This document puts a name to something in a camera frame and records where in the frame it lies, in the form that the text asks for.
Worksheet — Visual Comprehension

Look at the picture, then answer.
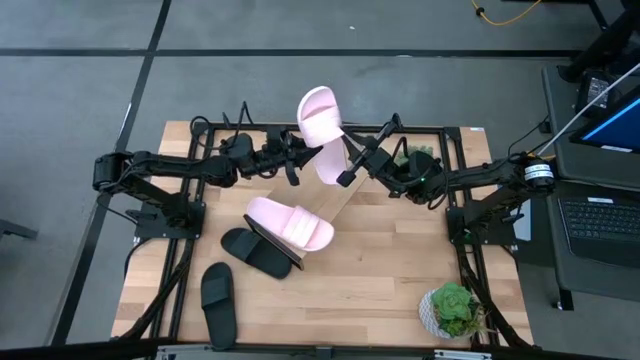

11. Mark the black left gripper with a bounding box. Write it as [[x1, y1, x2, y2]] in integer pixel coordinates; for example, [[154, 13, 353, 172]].
[[252, 125, 325, 187]]

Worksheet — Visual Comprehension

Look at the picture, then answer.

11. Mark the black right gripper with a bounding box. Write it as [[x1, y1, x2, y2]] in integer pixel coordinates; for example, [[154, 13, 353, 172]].
[[335, 113, 404, 189]]

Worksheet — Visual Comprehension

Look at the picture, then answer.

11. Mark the pink slide sandal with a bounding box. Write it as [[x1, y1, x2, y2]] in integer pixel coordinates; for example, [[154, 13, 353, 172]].
[[245, 196, 335, 253], [296, 85, 350, 187]]

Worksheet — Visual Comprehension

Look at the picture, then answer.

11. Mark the black slide sandal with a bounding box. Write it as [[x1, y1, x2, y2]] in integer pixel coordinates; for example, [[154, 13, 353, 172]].
[[200, 261, 239, 351], [220, 227, 293, 280]]

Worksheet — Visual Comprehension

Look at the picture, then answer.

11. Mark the green spiky artificial plant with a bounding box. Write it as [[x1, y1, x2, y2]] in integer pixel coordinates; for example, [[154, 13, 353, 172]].
[[394, 143, 437, 169]]

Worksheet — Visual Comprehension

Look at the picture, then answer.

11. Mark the green succulent in white pot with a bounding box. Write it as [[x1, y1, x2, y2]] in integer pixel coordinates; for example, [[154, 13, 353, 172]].
[[418, 281, 496, 341]]

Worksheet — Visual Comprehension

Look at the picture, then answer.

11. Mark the white thin rod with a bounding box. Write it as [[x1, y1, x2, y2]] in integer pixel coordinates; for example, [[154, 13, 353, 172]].
[[539, 62, 640, 154]]

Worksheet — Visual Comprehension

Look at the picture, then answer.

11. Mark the black power supply box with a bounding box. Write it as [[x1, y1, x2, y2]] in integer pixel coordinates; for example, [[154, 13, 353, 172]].
[[574, 69, 614, 117]]

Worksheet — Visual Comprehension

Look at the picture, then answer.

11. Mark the black laptop keyboard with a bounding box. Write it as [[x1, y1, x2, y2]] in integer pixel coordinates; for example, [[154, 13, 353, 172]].
[[557, 194, 640, 269]]

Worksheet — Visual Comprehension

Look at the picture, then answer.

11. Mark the black stand leg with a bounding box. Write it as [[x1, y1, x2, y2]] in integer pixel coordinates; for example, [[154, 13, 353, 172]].
[[557, 0, 640, 84]]

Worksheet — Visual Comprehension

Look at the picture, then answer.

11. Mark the monitor with blue screen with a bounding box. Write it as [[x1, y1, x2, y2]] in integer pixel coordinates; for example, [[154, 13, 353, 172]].
[[569, 94, 640, 155]]

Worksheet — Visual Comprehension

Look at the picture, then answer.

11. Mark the dark grey cart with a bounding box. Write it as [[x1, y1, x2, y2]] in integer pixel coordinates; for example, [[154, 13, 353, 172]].
[[542, 62, 640, 311]]

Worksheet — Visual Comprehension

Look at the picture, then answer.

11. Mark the dark grey floor object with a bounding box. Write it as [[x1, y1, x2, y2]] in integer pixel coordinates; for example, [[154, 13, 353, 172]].
[[0, 218, 40, 241]]

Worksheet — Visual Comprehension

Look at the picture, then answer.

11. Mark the black crossbar with silver brackets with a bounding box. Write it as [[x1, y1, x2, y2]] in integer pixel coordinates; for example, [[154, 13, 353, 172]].
[[0, 338, 640, 360]]

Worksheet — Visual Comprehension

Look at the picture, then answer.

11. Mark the wooden shoe shelf black frame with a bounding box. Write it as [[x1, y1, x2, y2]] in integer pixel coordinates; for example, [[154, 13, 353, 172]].
[[243, 149, 371, 271]]

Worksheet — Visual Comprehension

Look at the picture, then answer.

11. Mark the black aluminium table frame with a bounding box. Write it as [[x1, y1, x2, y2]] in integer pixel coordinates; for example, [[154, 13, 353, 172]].
[[112, 112, 534, 351]]

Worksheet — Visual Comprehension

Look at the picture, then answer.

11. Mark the black cable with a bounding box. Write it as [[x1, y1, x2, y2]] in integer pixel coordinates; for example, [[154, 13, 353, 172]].
[[493, 114, 551, 174]]

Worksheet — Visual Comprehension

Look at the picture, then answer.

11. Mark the yellow cable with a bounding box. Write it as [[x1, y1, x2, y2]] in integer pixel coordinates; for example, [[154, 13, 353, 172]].
[[469, 0, 544, 27]]

